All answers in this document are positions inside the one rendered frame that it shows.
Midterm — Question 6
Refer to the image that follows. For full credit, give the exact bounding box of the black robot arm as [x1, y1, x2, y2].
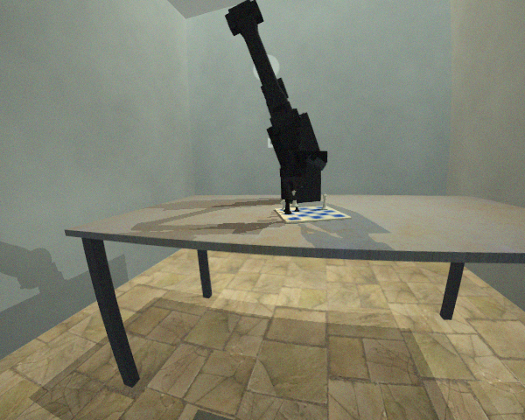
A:
[225, 0, 327, 171]

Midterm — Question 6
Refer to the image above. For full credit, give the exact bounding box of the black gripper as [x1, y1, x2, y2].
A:
[280, 150, 307, 200]

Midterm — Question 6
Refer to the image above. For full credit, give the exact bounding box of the blue and cream chessboard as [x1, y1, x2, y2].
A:
[275, 206, 352, 224]

